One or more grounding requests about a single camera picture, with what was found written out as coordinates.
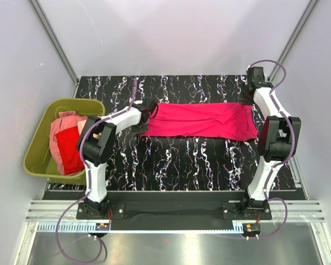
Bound magenta pink t-shirt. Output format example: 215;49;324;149
142;103;258;141

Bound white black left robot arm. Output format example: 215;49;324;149
77;98;158;219

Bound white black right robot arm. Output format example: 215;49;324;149
239;64;301;219

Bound light pink shirt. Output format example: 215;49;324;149
77;119;87;135

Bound salmon pink shirt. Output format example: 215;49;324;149
49;111;87;176

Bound red folded shirt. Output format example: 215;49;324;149
55;126;84;176

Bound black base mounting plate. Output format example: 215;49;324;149
76;191;283;228

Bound olive green plastic bin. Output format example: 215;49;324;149
23;98;105;185

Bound aluminium right frame post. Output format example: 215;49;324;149
266;0;321;83

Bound aluminium frame post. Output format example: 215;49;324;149
28;0;79;86
266;0;321;83

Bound aluminium left frame post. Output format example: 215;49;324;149
28;0;79;86

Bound white slotted cable duct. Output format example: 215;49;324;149
38;221;244;235

